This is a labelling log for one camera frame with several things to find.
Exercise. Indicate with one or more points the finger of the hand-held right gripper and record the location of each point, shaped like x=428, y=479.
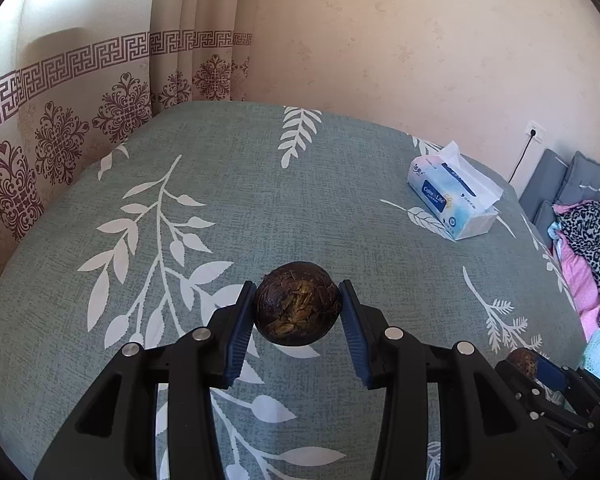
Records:
x=552, y=374
x=530, y=395

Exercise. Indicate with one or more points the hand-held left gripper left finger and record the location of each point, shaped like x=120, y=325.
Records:
x=240, y=332

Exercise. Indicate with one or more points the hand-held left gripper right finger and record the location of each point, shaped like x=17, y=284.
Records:
x=355, y=335

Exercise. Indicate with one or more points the large dark brown fruit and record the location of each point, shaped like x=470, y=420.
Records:
x=297, y=304

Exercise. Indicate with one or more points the cream curtain with maroon pattern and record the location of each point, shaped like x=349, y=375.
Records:
x=80, y=110

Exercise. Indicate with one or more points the blue and white tissue pack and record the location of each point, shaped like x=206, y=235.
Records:
x=455, y=195

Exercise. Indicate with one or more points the white wall socket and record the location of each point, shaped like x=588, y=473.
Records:
x=536, y=131

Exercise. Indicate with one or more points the small dark brown fruit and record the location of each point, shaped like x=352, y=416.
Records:
x=525, y=361

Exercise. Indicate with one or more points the grey pillows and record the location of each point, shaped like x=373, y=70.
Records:
x=550, y=180

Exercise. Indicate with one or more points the pink cloth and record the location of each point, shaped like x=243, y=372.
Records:
x=580, y=280

